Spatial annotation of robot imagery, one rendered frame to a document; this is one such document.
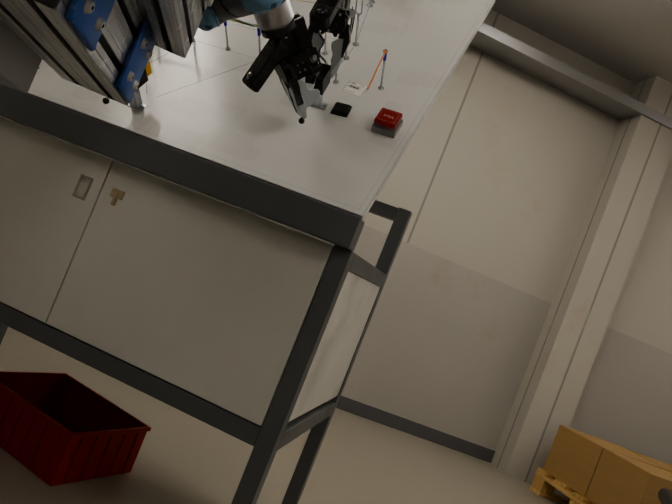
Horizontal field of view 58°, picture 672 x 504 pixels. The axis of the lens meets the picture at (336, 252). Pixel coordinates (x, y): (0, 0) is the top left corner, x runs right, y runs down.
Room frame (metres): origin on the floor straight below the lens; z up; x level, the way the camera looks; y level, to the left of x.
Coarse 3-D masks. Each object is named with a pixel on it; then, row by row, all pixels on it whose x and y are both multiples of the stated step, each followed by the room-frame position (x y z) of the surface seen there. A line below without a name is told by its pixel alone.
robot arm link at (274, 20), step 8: (288, 0) 1.14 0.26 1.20; (280, 8) 1.13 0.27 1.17; (288, 8) 1.14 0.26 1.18; (256, 16) 1.15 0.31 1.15; (264, 16) 1.13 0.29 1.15; (272, 16) 1.13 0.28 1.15; (280, 16) 1.14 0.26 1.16; (288, 16) 1.15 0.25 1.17; (264, 24) 1.15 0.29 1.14; (272, 24) 1.14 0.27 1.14; (280, 24) 1.14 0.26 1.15; (288, 24) 1.16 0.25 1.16
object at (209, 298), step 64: (128, 192) 1.35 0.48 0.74; (192, 192) 1.31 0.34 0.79; (128, 256) 1.33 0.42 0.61; (192, 256) 1.30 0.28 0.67; (256, 256) 1.27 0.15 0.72; (320, 256) 1.24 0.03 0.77; (64, 320) 1.35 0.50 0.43; (128, 320) 1.32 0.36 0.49; (192, 320) 1.29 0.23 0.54; (256, 320) 1.26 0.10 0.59; (192, 384) 1.28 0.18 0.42; (256, 384) 1.25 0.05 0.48
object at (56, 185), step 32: (0, 128) 1.44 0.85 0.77; (0, 160) 1.43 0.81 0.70; (32, 160) 1.41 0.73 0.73; (64, 160) 1.39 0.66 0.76; (96, 160) 1.37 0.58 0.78; (0, 192) 1.42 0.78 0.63; (32, 192) 1.40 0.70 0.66; (64, 192) 1.38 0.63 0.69; (96, 192) 1.37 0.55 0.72; (0, 224) 1.41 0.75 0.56; (32, 224) 1.39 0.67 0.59; (64, 224) 1.38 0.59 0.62; (0, 256) 1.41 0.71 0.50; (32, 256) 1.39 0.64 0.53; (64, 256) 1.37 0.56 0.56; (0, 288) 1.40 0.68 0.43; (32, 288) 1.38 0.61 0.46
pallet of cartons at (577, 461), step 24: (576, 432) 3.51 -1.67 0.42; (552, 456) 3.57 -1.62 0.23; (576, 456) 3.41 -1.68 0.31; (600, 456) 3.28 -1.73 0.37; (624, 456) 3.24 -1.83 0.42; (552, 480) 3.50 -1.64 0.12; (576, 480) 3.36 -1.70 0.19; (600, 480) 3.21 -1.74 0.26; (624, 480) 3.07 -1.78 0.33; (648, 480) 2.94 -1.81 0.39
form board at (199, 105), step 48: (384, 0) 1.73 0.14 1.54; (432, 0) 1.75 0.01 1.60; (480, 0) 1.76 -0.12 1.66; (192, 48) 1.54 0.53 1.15; (240, 48) 1.55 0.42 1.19; (384, 48) 1.57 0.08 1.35; (432, 48) 1.58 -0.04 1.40; (48, 96) 1.39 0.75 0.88; (96, 96) 1.40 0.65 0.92; (144, 96) 1.40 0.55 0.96; (192, 96) 1.41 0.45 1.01; (240, 96) 1.42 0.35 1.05; (336, 96) 1.44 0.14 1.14; (384, 96) 1.44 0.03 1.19; (432, 96) 1.45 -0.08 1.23; (192, 144) 1.31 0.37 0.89; (240, 144) 1.31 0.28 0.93; (288, 144) 1.32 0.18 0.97; (336, 144) 1.33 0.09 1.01; (384, 144) 1.33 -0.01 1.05; (336, 192) 1.23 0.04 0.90
